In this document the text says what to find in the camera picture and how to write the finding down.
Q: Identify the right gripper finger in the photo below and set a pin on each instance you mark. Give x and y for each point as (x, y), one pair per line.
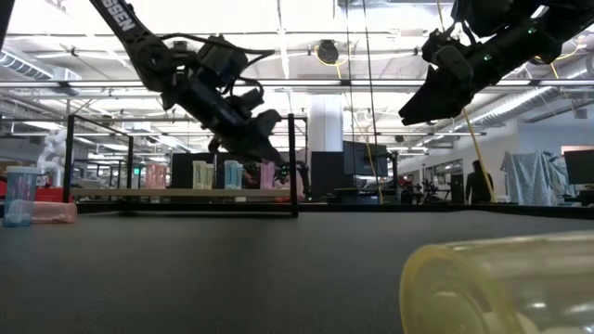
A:
(452, 109)
(429, 95)

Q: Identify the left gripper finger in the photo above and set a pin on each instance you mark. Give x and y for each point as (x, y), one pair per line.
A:
(234, 148)
(264, 149)

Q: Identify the yellow pill bottle white cap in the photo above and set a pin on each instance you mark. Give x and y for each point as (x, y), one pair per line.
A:
(510, 278)
(198, 176)
(210, 177)

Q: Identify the salmon pill bottle white cap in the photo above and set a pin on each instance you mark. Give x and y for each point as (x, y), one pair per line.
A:
(162, 177)
(151, 177)
(55, 212)

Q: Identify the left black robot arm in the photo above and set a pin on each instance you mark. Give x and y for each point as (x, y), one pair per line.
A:
(134, 42)

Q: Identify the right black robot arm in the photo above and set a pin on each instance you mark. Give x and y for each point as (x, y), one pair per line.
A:
(533, 11)

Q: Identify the person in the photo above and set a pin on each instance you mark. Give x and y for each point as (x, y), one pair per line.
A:
(478, 185)

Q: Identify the blue-grey draped cloth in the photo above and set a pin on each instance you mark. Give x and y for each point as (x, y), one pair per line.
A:
(533, 178)

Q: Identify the black table mat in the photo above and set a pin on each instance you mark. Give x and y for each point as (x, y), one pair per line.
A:
(185, 278)

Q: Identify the red box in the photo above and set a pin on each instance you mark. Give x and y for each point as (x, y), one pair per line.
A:
(51, 195)

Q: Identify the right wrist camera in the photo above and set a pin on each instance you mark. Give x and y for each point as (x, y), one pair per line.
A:
(448, 53)

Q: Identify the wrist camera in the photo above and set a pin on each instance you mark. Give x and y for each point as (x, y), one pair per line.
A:
(223, 60)
(448, 53)

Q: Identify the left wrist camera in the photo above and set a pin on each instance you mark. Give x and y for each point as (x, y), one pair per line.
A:
(223, 60)

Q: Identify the wooden shelf black frame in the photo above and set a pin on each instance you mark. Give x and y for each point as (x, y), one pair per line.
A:
(116, 192)

